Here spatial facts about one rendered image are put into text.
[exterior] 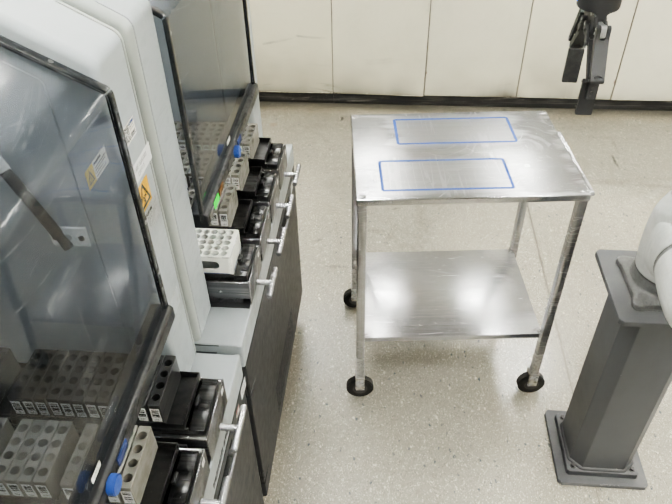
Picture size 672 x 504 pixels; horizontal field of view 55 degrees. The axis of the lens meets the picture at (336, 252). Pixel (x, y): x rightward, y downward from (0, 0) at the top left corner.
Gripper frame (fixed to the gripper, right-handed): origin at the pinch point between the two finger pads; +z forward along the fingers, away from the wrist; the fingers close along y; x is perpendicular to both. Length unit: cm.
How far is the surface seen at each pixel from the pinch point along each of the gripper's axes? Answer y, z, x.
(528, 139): 47, 38, -4
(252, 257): -9, 39, 67
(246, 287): -17, 41, 67
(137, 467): -68, 32, 73
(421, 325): 23, 92, 23
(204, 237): -8, 34, 77
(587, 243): 102, 120, -51
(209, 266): -12, 39, 76
